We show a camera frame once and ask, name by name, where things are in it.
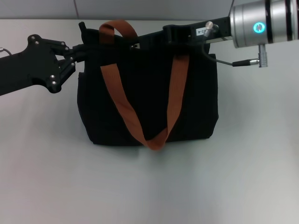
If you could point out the silver metal zipper pull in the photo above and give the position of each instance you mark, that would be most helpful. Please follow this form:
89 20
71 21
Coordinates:
137 46

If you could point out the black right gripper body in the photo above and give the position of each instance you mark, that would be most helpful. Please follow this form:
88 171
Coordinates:
182 32

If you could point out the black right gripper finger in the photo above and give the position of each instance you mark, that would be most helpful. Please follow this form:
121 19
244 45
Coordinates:
151 42

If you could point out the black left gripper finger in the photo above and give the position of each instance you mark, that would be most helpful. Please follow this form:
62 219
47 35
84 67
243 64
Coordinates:
63 51
65 72

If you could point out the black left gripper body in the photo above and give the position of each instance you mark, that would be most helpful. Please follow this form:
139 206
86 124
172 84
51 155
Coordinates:
25 67

